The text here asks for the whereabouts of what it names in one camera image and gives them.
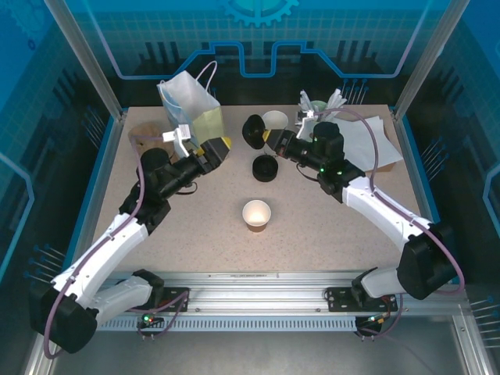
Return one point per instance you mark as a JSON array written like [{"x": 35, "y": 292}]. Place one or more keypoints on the black plastic cup lid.
[{"x": 252, "y": 131}]

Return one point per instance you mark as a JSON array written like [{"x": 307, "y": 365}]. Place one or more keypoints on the brown pulp cup carrier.
[{"x": 146, "y": 131}]

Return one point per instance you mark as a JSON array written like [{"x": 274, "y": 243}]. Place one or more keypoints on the printed paper gift bag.
[{"x": 187, "y": 97}]

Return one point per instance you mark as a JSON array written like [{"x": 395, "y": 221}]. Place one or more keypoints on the brown paper coffee cup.
[{"x": 256, "y": 215}]

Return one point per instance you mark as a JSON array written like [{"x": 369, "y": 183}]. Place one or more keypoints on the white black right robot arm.
[{"x": 383, "y": 211}]

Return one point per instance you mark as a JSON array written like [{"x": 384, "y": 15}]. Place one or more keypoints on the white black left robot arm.
[{"x": 101, "y": 250}]

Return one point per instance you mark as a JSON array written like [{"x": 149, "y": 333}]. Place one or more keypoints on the stack of black lids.
[{"x": 265, "y": 168}]

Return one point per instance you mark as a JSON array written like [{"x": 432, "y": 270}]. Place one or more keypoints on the stack of white paper cups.
[{"x": 275, "y": 118}]

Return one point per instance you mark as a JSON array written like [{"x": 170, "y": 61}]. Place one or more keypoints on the white paper stick packet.
[
  {"x": 334, "y": 97},
  {"x": 340, "y": 102},
  {"x": 306, "y": 108},
  {"x": 304, "y": 101}
]

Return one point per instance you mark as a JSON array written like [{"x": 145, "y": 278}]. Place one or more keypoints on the stack of white napkins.
[{"x": 386, "y": 144}]

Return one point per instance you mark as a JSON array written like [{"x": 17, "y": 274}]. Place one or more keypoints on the small circuit board with LEDs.
[
  {"x": 375, "y": 319},
  {"x": 150, "y": 319}
]

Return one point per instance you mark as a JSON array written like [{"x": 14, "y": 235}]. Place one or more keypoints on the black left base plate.
[{"x": 176, "y": 298}]

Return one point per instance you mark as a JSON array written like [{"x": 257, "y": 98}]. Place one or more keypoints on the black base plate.
[
  {"x": 338, "y": 301},
  {"x": 176, "y": 298}
]

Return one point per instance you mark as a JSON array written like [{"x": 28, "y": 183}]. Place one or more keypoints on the aluminium frame post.
[
  {"x": 423, "y": 58},
  {"x": 88, "y": 58}
]

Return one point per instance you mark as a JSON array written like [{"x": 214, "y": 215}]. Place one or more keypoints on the aluminium mounting rail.
[{"x": 254, "y": 293}]

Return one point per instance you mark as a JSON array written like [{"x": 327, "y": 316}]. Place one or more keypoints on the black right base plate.
[{"x": 338, "y": 301}]

